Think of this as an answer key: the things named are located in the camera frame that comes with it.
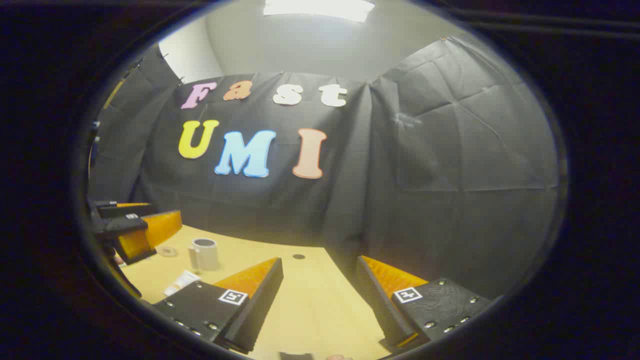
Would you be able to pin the black backdrop cloth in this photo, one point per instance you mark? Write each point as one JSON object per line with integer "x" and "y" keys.
{"x": 400, "y": 200}

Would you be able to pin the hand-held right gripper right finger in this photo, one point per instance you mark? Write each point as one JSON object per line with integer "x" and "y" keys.
{"x": 380, "y": 310}

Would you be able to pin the white toothpaste tube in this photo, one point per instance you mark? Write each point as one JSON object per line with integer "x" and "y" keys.
{"x": 181, "y": 282}

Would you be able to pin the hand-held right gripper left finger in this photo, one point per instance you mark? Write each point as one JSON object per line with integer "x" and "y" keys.
{"x": 260, "y": 310}

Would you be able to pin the round cork coaster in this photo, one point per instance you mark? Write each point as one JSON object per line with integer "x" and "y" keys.
{"x": 167, "y": 251}

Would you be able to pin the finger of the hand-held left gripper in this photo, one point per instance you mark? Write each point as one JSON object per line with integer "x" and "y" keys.
{"x": 125, "y": 212}
{"x": 122, "y": 226}

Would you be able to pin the wooden desktop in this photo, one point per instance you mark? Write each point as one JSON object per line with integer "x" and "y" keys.
{"x": 310, "y": 300}

